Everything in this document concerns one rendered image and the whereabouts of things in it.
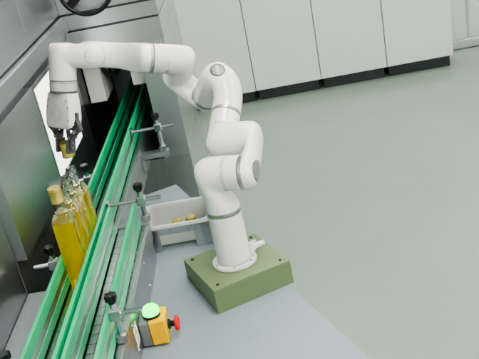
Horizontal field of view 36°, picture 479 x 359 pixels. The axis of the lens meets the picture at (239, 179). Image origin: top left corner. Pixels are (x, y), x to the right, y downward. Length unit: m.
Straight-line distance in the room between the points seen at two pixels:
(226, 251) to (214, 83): 0.47
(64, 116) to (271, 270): 0.71
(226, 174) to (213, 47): 3.90
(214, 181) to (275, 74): 3.95
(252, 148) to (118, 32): 1.16
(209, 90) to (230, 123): 0.14
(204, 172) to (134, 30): 1.13
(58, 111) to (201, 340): 0.74
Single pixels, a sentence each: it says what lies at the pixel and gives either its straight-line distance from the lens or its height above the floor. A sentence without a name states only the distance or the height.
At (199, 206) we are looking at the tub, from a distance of 2.47.
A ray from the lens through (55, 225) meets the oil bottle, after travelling 1.98.
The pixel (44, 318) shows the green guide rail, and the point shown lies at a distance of 1.84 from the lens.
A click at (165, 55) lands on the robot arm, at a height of 1.37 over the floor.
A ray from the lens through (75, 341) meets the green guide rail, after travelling 1.73.
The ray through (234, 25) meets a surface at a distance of 5.75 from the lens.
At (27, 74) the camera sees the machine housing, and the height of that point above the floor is 1.35.
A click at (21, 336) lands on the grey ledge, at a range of 1.93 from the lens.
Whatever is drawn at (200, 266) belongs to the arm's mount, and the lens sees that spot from 2.11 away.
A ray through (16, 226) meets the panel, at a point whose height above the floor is 1.08.
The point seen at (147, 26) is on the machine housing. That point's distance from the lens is 2.95.
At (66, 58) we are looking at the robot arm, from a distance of 2.09.
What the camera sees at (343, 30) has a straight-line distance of 5.83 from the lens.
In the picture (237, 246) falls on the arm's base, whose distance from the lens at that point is 2.03.
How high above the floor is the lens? 1.86
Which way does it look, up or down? 24 degrees down
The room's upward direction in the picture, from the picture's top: 11 degrees counter-clockwise
